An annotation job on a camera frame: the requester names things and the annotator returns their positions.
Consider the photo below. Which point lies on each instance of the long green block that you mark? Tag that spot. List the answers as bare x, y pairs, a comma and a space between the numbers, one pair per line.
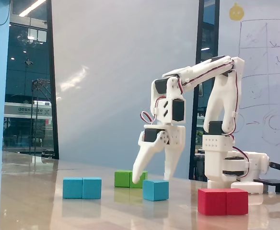
123, 178

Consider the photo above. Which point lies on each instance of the dark metal scaffold tower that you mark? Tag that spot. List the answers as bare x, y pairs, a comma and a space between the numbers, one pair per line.
34, 115

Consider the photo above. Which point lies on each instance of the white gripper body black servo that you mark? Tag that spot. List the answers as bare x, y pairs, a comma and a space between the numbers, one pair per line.
176, 137

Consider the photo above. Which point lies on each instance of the long blue block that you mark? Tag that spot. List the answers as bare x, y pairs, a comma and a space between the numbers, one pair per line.
82, 188

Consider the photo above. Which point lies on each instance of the long red block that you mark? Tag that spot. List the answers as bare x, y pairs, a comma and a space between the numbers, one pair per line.
222, 201

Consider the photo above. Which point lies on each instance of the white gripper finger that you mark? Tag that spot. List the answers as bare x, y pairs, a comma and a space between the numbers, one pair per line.
173, 160
144, 160

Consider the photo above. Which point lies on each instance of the flat black box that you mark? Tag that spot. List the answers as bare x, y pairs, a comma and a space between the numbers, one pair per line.
279, 183

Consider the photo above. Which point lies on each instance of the white ceiling light strip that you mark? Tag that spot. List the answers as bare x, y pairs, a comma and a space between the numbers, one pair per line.
32, 7

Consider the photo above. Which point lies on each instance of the black window frame post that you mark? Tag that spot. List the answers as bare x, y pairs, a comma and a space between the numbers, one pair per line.
201, 36
52, 83

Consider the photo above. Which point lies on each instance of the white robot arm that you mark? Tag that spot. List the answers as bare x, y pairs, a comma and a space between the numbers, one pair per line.
216, 153

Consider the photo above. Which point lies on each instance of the small blue cube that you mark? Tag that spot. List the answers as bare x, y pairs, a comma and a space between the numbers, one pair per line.
154, 190

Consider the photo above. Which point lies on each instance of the yellow round sticker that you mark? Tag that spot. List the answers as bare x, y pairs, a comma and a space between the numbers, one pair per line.
237, 12

